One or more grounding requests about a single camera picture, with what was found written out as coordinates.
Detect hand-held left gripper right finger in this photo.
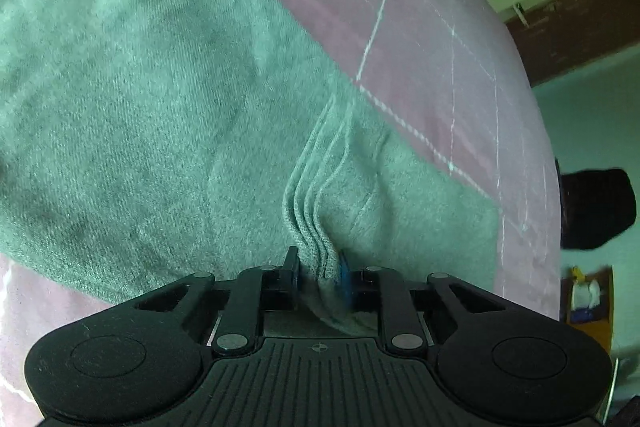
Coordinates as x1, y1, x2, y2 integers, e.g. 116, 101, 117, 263
339, 249, 507, 354

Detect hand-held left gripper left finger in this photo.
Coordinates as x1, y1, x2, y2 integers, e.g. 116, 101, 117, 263
132, 246, 303, 356

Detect green pants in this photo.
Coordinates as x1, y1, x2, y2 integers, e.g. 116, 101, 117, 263
0, 0, 502, 339

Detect bed with pink checked sheet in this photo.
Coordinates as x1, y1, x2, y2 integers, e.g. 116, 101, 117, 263
0, 0, 562, 427

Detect white yellow item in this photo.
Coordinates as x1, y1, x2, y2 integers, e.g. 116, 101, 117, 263
570, 266, 602, 312

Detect black bulky object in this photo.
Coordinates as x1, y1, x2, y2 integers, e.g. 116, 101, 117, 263
556, 167, 639, 252

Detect brown wooden door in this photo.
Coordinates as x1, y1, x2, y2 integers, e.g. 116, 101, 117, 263
505, 0, 640, 88

